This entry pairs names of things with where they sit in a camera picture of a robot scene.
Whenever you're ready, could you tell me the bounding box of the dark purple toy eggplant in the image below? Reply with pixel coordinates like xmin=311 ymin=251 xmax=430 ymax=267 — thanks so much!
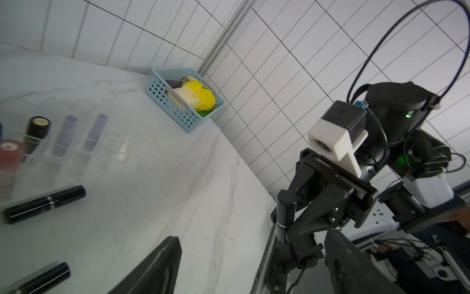
xmin=166 ymin=80 xmax=182 ymax=89

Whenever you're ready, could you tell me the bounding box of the black silver-band lipstick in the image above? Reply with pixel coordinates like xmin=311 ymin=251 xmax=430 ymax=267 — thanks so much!
xmin=4 ymin=185 xmax=86 ymax=224
xmin=7 ymin=262 xmax=71 ymax=294

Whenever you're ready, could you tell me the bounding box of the pink lip gloss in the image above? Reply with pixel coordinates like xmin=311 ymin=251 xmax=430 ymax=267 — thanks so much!
xmin=0 ymin=138 xmax=23 ymax=201

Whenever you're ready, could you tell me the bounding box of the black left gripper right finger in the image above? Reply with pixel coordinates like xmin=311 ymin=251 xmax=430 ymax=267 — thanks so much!
xmin=324 ymin=229 xmax=403 ymax=294

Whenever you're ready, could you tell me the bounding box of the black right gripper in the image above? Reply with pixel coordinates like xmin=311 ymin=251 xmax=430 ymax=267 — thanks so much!
xmin=273 ymin=148 xmax=379 ymax=272

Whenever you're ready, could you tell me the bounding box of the lilac lip gloss tube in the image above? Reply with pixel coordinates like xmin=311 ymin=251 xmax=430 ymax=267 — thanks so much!
xmin=51 ymin=115 xmax=78 ymax=158

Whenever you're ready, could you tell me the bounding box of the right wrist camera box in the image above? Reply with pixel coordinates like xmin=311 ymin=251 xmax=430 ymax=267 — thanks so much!
xmin=308 ymin=100 xmax=368 ymax=178

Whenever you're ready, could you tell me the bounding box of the right black cable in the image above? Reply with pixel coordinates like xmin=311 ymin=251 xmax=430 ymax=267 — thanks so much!
xmin=346 ymin=0 xmax=470 ymax=173

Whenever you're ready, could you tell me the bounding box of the black gold-band lipstick top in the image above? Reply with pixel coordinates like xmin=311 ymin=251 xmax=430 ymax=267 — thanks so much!
xmin=23 ymin=116 xmax=51 ymax=155

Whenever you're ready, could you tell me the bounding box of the black silver-band lipstick Shuzili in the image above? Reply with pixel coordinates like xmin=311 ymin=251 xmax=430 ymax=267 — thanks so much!
xmin=276 ymin=190 xmax=297 ymax=244

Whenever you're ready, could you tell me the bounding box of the yellow toy cabbage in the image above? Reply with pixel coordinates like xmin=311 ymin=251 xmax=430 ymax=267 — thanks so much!
xmin=166 ymin=75 xmax=217 ymax=116

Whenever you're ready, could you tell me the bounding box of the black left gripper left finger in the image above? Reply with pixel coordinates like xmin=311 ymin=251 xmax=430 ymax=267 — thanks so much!
xmin=110 ymin=236 xmax=182 ymax=294

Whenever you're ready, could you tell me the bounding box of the black silver-band lipstick upper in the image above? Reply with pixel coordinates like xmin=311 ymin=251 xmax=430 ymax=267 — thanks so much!
xmin=4 ymin=185 xmax=86 ymax=224

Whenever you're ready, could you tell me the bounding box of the clear acrylic lipstick organizer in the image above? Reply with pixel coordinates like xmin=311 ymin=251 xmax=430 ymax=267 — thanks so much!
xmin=1 ymin=97 xmax=145 ymax=205

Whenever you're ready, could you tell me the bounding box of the lilac tube black cap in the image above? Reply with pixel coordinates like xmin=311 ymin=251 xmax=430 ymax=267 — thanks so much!
xmin=82 ymin=113 xmax=109 ymax=152

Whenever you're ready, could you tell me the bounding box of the black silver-band lipstick left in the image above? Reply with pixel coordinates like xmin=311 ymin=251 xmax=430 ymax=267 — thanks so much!
xmin=7 ymin=262 xmax=71 ymax=294

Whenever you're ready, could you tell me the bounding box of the light blue perforated basket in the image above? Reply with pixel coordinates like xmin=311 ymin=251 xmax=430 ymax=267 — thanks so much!
xmin=145 ymin=68 xmax=225 ymax=133

